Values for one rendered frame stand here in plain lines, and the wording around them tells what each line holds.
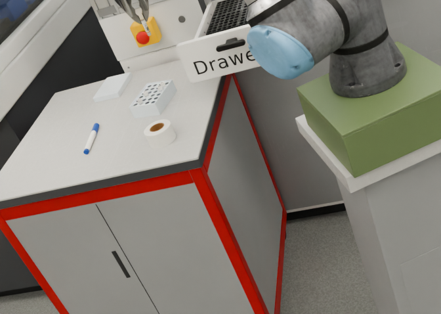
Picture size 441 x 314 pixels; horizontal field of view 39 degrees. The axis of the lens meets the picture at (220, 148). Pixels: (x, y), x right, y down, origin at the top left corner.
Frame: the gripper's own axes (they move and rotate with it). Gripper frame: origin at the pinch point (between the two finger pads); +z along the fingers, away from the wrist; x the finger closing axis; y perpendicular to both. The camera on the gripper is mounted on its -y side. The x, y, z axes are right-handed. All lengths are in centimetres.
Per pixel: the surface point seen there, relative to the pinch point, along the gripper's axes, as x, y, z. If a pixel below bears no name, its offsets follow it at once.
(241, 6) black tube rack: 26.4, 1.8, 8.4
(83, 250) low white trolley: -41, 22, 44
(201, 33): 13.1, 3.5, 9.8
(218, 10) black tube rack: 21.0, -3.2, 8.5
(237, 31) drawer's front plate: 18.4, 22.9, 6.1
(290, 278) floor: 10, 11, 98
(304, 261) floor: 17, 6, 98
